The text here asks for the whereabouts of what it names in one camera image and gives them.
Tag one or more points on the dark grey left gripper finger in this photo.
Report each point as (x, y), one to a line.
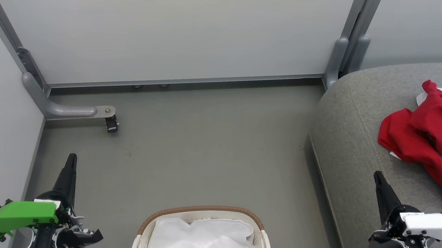
(66, 179)

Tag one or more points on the red and white jersey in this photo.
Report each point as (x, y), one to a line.
(437, 129)

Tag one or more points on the grey partition foot bracket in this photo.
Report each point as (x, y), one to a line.
(68, 110)

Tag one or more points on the small black caster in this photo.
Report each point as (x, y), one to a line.
(111, 124)

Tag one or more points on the grey partition corner posts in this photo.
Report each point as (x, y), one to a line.
(349, 43)

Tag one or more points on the grey slanted partition post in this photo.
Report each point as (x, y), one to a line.
(11, 32)

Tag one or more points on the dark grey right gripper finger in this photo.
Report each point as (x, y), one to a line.
(387, 196)

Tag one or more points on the grey partition bottom rail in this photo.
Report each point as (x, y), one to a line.
(185, 81)

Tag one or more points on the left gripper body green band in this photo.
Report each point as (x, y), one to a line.
(20, 214)

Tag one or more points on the white cloth basket liner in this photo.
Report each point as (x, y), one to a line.
(204, 241)

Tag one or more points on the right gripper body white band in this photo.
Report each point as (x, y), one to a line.
(430, 227)

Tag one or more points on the grey fabric sofa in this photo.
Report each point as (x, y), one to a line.
(361, 150)

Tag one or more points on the white basket with woven rim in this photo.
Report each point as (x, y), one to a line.
(262, 245)

